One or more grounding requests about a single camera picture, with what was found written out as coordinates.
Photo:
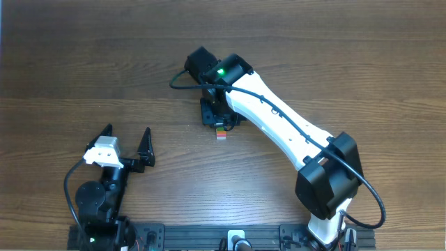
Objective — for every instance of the mounting rail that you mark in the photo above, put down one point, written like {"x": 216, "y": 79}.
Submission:
{"x": 195, "y": 237}

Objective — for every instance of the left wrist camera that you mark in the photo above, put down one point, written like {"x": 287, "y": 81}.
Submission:
{"x": 104, "y": 153}

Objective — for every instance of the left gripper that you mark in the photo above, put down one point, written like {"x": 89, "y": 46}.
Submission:
{"x": 134, "y": 165}

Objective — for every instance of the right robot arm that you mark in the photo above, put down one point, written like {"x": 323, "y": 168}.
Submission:
{"x": 278, "y": 122}

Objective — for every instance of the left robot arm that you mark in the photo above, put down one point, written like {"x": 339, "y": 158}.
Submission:
{"x": 94, "y": 202}

